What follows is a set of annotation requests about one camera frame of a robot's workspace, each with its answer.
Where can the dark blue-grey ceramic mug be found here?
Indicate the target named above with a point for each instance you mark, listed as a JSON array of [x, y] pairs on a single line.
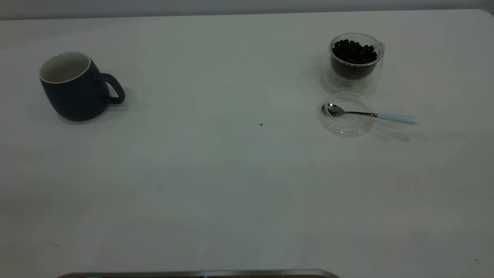
[[75, 98]]

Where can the clear round glass lid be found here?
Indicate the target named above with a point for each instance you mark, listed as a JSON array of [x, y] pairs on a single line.
[[347, 125]]

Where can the dark roasted coffee beans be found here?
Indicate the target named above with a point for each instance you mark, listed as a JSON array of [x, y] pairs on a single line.
[[353, 52]]

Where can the clear double-wall glass jar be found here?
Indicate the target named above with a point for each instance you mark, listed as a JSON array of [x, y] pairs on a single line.
[[357, 83]]

